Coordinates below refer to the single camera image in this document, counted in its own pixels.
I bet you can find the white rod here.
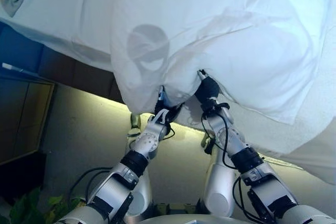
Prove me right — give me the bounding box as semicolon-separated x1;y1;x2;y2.
1;62;35;76

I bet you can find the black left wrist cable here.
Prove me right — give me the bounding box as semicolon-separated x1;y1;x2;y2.
157;126;176;141

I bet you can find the wooden nightstand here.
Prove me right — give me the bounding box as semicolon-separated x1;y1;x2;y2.
0;77;56;167

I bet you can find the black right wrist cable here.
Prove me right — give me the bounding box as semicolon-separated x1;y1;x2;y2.
201;102;238;170

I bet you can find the grey robot torso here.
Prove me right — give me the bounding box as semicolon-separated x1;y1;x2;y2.
125;210;238;224

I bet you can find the brown upholstered bed frame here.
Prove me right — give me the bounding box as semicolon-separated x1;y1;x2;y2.
0;21;132;104

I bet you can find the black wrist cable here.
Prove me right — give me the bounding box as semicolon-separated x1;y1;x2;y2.
157;126;176;141
201;102;238;170

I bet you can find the white duvet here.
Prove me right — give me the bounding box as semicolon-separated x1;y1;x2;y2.
109;0;336;186

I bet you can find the silver right robot leg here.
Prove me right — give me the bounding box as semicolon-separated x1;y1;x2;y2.
199;129;237;219

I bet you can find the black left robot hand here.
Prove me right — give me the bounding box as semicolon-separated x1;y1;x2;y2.
153;84;184;124

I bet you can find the green leafy plant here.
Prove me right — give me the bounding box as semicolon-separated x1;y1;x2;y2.
9;186;81;224

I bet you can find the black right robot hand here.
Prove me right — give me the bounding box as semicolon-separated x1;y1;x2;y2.
194;69;221;103

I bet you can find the white bed sheet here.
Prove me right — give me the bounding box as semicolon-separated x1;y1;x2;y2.
0;0;132;65

